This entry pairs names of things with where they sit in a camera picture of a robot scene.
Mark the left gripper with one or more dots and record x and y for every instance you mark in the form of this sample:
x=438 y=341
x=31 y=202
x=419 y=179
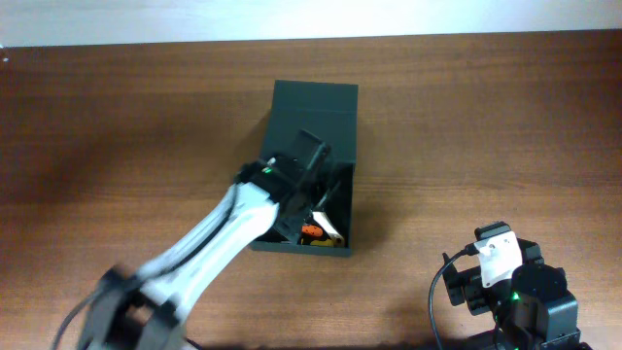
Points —
x=292 y=225

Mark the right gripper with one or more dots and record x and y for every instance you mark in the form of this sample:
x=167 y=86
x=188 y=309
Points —
x=469 y=283

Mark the orange black long-nose pliers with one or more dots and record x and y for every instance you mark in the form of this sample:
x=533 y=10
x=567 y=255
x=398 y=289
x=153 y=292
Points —
x=312 y=232

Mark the yellow black stubby screwdriver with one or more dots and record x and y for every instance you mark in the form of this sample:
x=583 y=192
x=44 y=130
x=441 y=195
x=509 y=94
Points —
x=316 y=242

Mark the orange scraper wooden handle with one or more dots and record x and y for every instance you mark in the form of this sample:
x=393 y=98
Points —
x=321 y=218

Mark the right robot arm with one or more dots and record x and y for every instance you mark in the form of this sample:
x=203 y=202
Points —
x=533 y=309

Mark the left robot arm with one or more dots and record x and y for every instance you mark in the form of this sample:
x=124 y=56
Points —
x=149 y=309

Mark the dark green open box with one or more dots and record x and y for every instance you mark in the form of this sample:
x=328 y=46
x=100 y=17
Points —
x=316 y=116

